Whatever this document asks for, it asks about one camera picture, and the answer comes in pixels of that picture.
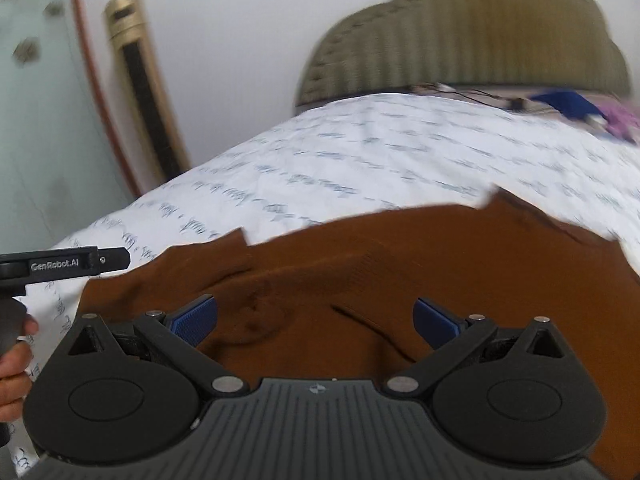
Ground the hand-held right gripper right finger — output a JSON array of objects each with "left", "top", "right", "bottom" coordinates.
[{"left": 382, "top": 297, "right": 568, "bottom": 401}]

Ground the olive padded headboard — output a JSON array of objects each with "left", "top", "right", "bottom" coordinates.
[{"left": 294, "top": 0, "right": 632, "bottom": 109}]

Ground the gold standing air conditioner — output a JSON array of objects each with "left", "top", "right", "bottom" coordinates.
[{"left": 103, "top": 0, "right": 194, "bottom": 184}]

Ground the brown knitted sweater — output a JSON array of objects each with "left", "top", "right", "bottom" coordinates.
[{"left": 77, "top": 187, "right": 640, "bottom": 480}]

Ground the white printed bed sheet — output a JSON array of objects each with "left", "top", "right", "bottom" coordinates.
[{"left": 15, "top": 92, "right": 640, "bottom": 479}]

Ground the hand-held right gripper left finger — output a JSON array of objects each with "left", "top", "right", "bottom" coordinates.
[{"left": 65, "top": 293, "right": 248, "bottom": 401}]

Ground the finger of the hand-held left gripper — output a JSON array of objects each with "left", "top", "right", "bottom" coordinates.
[{"left": 96, "top": 247, "right": 132, "bottom": 276}]

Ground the purple cloth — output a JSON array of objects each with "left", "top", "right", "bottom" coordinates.
[{"left": 596, "top": 104, "right": 640, "bottom": 144}]

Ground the dark blue cloth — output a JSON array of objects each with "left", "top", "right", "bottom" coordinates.
[{"left": 529, "top": 88, "right": 609, "bottom": 122}]

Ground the frosted glass door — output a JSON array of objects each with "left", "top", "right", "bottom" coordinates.
[{"left": 0, "top": 0, "right": 142, "bottom": 261}]

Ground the person's left hand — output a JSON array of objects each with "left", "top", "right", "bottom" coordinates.
[{"left": 0, "top": 316, "right": 40, "bottom": 424}]

